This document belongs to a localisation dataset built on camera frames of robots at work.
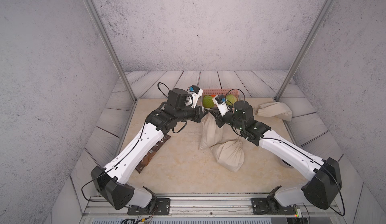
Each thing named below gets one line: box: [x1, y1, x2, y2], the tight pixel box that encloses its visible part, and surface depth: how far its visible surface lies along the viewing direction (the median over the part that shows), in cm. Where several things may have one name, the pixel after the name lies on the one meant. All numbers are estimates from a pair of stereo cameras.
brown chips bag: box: [135, 134, 172, 174], surface depth 91 cm
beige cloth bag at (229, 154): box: [209, 138, 245, 172], surface depth 84 cm
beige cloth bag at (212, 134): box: [198, 112, 241, 150], surface depth 85 cm
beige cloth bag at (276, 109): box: [255, 101, 293, 122], surface depth 106 cm
